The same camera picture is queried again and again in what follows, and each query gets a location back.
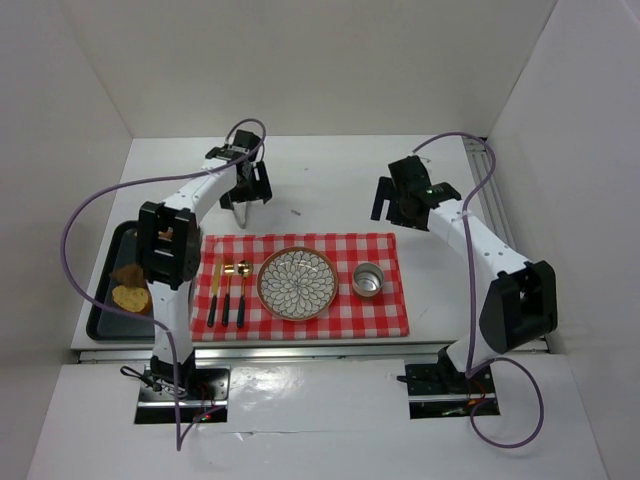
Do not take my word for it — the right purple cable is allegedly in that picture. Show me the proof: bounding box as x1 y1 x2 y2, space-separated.
412 131 545 449

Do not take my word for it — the gold fork black handle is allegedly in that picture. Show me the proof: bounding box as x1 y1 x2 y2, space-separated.
221 257 236 327

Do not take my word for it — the aluminium rail right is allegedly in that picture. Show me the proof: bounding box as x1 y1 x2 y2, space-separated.
463 138 516 247

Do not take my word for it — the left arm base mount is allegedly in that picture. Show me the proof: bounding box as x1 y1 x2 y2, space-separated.
120 366 230 425

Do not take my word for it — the red checkered cloth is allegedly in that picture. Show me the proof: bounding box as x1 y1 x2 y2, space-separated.
191 233 410 342

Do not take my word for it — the dark baking tray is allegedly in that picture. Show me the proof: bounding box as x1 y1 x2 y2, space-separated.
85 220 203 342

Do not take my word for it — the gold knife black handle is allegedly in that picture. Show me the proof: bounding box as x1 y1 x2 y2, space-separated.
206 257 223 328

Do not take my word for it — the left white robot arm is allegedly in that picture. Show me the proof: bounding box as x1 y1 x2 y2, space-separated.
136 130 264 390

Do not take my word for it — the metal cup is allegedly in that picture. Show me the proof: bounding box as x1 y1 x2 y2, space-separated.
352 262 384 298

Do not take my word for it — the patterned ceramic plate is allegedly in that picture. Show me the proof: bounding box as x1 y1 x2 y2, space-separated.
257 246 338 322

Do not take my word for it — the dark brown bread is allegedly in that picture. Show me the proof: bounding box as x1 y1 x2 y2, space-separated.
110 263 147 289

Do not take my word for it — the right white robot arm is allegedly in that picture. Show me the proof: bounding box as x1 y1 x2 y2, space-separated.
371 156 558 394

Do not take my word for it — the sliced bread piece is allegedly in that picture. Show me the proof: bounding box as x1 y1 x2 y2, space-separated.
112 285 152 315

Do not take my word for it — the purple cable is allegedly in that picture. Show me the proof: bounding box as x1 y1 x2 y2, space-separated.
412 131 545 449
60 118 267 452

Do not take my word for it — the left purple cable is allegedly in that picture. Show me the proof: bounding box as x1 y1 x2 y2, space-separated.
60 118 267 452

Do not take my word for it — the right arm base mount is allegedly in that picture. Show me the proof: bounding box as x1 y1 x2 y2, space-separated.
396 349 500 420

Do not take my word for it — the aluminium rail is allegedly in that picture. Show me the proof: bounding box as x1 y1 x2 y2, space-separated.
463 138 516 247
79 343 445 363

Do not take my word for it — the gold spoon black handle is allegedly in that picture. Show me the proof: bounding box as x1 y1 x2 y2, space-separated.
236 259 253 329

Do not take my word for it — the aluminium rail front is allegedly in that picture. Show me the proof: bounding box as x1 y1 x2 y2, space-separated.
79 343 445 363

